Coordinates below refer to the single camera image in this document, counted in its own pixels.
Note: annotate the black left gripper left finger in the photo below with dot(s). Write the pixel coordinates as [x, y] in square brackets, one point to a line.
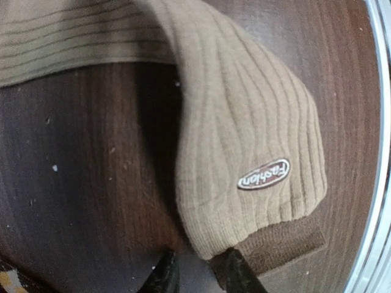
[165, 277]

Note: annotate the brown argyle patterned sock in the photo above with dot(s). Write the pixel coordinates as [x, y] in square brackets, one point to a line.
[14, 281]

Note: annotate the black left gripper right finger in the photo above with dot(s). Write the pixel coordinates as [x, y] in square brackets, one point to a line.
[236, 274]

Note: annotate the tan ribbed sock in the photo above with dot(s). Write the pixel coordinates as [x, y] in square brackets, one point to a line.
[250, 164]

